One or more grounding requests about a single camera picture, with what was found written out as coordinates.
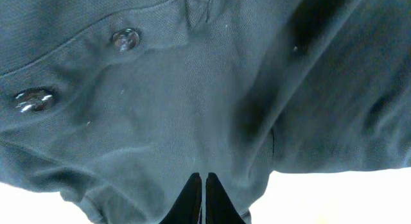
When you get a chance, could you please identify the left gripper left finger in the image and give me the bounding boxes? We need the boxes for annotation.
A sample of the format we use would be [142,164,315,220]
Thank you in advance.
[160,173,202,224]

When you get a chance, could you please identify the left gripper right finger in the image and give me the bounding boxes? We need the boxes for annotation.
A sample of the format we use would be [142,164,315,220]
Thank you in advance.
[205,173,245,224]

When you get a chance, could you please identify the black polo shirt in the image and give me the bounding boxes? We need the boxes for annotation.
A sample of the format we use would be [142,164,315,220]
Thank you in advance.
[1,0,410,223]

